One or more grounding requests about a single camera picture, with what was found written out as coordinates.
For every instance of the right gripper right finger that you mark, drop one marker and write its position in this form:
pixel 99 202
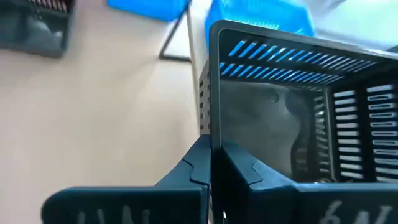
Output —
pixel 280 205

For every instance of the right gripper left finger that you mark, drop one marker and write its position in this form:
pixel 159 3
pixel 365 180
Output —
pixel 124 205

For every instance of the black slotted plastic basket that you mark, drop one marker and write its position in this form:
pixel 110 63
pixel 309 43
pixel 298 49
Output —
pixel 264 124
pixel 37 34

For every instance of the blue slotted plastic basket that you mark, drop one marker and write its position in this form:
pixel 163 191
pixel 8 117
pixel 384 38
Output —
pixel 264 12
pixel 146 7

